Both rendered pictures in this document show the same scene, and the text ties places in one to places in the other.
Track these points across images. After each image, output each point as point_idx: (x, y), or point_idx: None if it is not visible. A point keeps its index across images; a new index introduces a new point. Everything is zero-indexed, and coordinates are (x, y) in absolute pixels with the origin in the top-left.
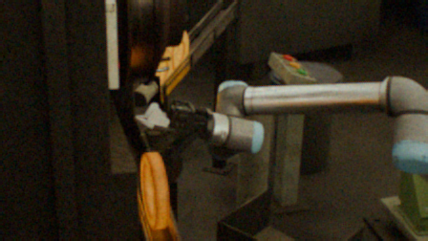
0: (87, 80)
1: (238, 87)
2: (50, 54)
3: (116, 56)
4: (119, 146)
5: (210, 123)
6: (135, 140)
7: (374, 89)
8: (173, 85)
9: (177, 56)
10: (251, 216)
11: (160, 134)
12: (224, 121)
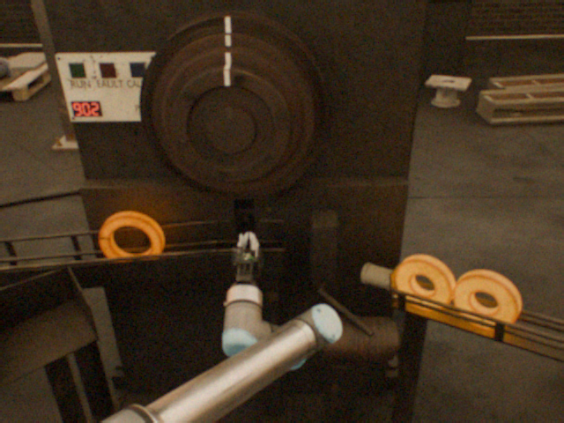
0: None
1: (309, 315)
2: None
3: (65, 97)
4: (120, 183)
5: (233, 285)
6: None
7: (153, 403)
8: (435, 317)
9: (467, 300)
10: (84, 304)
11: (340, 311)
12: (233, 295)
